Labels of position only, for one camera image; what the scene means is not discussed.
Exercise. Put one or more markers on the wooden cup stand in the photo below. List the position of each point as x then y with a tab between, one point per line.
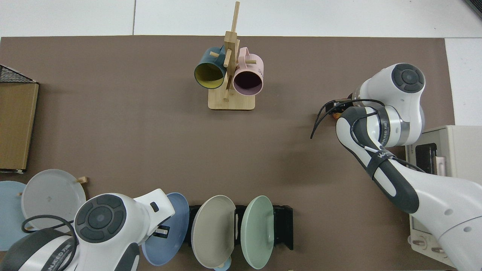
231	101

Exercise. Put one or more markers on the dark grey corner object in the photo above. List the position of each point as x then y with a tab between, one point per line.
475	6

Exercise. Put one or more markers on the light blue plate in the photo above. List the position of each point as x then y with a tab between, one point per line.
9	218

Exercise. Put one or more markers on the pale toaster oven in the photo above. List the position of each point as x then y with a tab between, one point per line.
461	150

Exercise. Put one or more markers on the brown table cloth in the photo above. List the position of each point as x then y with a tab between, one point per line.
150	131

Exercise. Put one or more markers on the dark teal cup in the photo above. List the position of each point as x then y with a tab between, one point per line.
209	66

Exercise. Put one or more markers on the wooden plate rack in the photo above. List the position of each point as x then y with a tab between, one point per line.
82	180

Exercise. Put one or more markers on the black dish rack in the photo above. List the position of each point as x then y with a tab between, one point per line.
282	226

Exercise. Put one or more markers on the small blue round thing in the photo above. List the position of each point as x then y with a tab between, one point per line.
223	267

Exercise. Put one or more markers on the beige grey plate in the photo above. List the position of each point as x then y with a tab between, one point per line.
212	231

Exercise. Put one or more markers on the pale green plate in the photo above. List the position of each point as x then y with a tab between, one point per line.
256	231

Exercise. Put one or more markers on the red yellow apple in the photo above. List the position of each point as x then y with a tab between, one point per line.
335	116

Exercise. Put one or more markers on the pink cup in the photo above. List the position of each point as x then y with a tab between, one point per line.
250	66

